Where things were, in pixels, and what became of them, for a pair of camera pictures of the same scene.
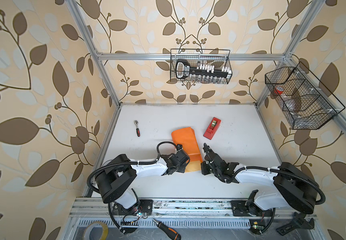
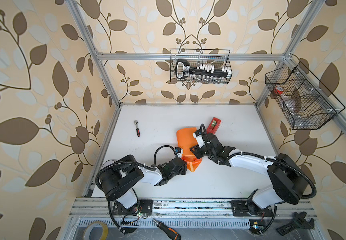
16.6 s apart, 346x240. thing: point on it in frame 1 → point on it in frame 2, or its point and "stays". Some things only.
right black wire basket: [306, 103] stays
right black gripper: [203, 164] → [196, 151]
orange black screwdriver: [169, 231] stays
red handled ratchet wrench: [136, 122] stays
